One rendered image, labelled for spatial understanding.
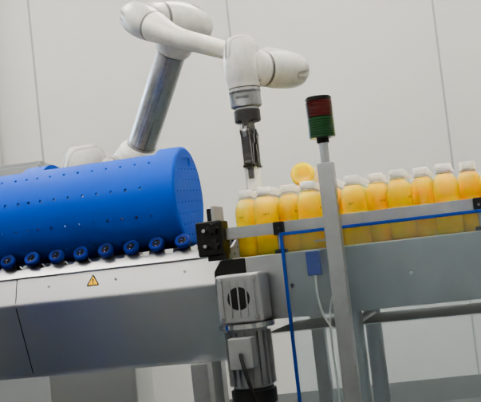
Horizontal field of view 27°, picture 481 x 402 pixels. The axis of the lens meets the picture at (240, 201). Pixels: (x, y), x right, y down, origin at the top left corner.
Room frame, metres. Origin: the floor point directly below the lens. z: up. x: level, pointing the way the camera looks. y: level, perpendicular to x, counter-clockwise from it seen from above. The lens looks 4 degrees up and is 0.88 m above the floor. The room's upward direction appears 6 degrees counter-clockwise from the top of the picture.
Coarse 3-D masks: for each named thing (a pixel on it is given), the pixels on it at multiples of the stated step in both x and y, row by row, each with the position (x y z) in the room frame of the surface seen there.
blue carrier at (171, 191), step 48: (0, 192) 2.84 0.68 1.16; (48, 192) 2.79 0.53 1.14; (96, 192) 2.75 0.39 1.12; (144, 192) 2.72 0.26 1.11; (192, 192) 2.87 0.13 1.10; (0, 240) 2.84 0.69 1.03; (48, 240) 2.81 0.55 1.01; (96, 240) 2.79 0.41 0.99; (144, 240) 2.78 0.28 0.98; (192, 240) 2.82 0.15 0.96
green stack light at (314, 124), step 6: (312, 120) 2.35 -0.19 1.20; (318, 120) 2.35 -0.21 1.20; (324, 120) 2.35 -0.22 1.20; (330, 120) 2.36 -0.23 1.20; (312, 126) 2.36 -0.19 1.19; (318, 126) 2.35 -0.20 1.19; (324, 126) 2.35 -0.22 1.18; (330, 126) 2.35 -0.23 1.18; (312, 132) 2.36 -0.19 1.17; (318, 132) 2.35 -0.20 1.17; (324, 132) 2.35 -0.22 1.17; (330, 132) 2.35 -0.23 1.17; (312, 138) 2.36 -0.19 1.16
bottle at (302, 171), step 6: (294, 168) 2.73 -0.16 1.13; (300, 168) 2.73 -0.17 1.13; (306, 168) 2.72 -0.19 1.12; (312, 168) 2.72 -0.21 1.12; (294, 174) 2.73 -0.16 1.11; (300, 174) 2.73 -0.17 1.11; (306, 174) 2.73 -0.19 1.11; (312, 174) 2.72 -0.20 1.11; (294, 180) 2.73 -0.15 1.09; (300, 180) 2.73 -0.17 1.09; (306, 180) 2.72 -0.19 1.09
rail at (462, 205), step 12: (432, 204) 2.47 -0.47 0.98; (444, 204) 2.46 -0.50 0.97; (456, 204) 2.46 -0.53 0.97; (468, 204) 2.45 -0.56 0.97; (348, 216) 2.52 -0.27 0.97; (360, 216) 2.51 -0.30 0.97; (372, 216) 2.51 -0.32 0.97; (384, 216) 2.50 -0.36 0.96; (396, 216) 2.49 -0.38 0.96; (408, 216) 2.49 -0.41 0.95; (228, 228) 2.60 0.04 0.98; (240, 228) 2.59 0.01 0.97; (252, 228) 2.58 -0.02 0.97; (264, 228) 2.57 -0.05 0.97; (288, 228) 2.56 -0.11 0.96; (300, 228) 2.55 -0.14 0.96; (312, 228) 2.54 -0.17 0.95
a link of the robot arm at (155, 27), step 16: (160, 16) 3.10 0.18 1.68; (144, 32) 3.11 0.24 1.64; (160, 32) 3.06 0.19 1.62; (176, 32) 3.03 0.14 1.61; (192, 32) 3.02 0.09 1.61; (192, 48) 3.02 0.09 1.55; (208, 48) 3.00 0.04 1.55; (272, 48) 2.92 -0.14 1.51; (288, 64) 2.86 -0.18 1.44; (304, 64) 2.91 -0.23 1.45; (272, 80) 2.84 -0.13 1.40; (288, 80) 2.87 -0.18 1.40; (304, 80) 2.93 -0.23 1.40
